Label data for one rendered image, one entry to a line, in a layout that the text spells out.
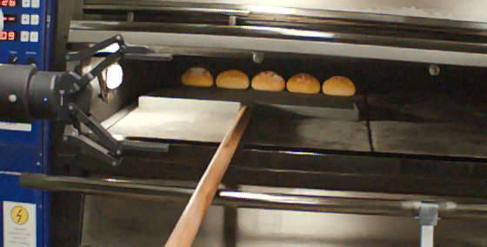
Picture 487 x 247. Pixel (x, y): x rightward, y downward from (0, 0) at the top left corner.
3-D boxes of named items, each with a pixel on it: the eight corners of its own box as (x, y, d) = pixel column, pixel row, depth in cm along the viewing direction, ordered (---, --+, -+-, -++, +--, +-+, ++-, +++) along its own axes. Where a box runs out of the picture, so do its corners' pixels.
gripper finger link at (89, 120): (71, 101, 152) (65, 107, 152) (123, 153, 153) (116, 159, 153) (77, 97, 156) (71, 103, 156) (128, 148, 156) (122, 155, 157)
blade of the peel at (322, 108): (358, 121, 253) (358, 110, 253) (138, 107, 257) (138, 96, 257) (354, 100, 289) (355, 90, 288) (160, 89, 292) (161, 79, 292)
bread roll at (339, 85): (321, 95, 300) (322, 76, 299) (322, 91, 306) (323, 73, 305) (354, 96, 298) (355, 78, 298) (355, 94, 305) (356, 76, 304)
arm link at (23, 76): (-10, 127, 150) (-9, 68, 149) (13, 116, 162) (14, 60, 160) (27, 130, 150) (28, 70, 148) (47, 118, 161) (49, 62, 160)
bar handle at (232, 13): (80, 31, 198) (82, 32, 199) (246, 38, 195) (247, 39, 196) (83, 3, 198) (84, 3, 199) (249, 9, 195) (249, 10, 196)
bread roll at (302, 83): (285, 92, 301) (286, 73, 300) (287, 90, 307) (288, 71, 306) (319, 94, 300) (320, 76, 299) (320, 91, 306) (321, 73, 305)
